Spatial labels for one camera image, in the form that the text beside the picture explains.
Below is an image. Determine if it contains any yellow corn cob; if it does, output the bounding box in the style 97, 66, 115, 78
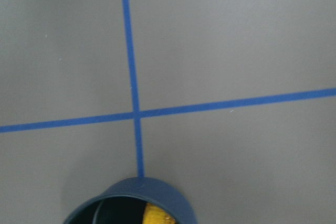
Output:
142, 202, 176, 224

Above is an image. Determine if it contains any dark blue saucepan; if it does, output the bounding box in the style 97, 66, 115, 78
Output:
64, 177, 198, 223

